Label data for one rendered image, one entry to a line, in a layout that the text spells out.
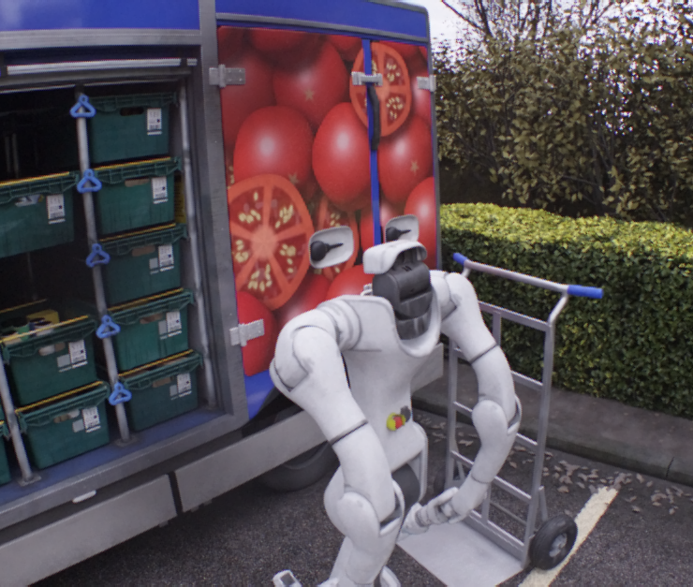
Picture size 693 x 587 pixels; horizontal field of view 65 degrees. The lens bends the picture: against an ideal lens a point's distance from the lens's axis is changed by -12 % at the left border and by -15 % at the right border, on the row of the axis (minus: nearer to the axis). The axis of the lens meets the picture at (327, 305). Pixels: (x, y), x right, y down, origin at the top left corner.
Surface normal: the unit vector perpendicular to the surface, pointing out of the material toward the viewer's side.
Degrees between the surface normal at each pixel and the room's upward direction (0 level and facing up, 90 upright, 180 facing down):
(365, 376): 97
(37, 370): 96
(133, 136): 98
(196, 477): 90
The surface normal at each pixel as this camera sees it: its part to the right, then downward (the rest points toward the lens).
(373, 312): -0.33, 0.24
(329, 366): 0.58, -0.28
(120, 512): 0.72, 0.15
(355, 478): -0.58, 0.29
